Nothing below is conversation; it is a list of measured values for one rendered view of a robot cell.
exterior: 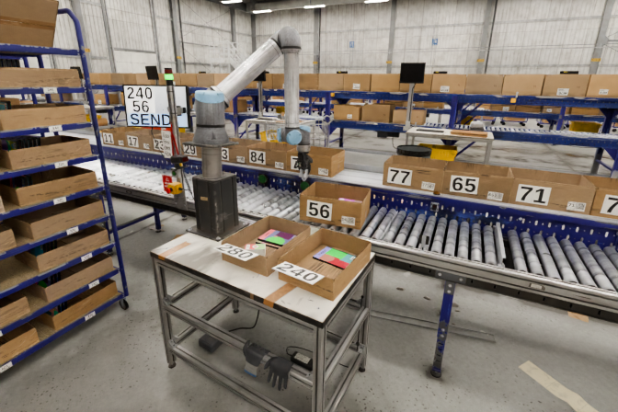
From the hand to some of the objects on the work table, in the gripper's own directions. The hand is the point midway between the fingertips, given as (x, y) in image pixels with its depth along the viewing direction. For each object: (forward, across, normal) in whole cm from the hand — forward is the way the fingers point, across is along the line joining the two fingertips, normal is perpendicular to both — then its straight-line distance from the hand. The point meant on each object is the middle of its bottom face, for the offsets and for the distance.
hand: (304, 178), depth 224 cm
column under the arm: (+19, -30, -56) cm, 66 cm away
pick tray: (+20, +44, -69) cm, 84 cm away
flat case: (+18, +12, -56) cm, 60 cm away
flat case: (+19, +46, -60) cm, 78 cm away
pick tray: (+20, +11, -66) cm, 70 cm away
